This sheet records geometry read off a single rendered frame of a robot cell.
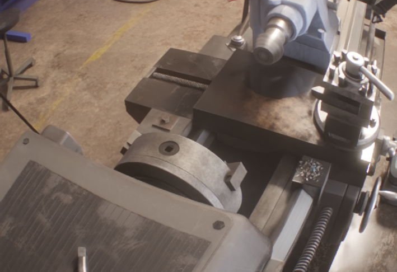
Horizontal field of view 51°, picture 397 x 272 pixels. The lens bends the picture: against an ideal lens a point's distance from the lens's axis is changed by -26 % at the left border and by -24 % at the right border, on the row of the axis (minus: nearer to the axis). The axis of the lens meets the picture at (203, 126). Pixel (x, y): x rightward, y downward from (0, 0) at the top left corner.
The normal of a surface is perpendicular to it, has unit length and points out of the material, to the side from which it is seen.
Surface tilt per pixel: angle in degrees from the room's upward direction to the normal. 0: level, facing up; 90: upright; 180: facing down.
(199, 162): 25
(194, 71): 0
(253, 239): 45
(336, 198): 90
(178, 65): 0
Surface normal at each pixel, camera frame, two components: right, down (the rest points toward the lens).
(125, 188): -0.03, -0.73
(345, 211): -0.42, 0.63
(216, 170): 0.58, -0.36
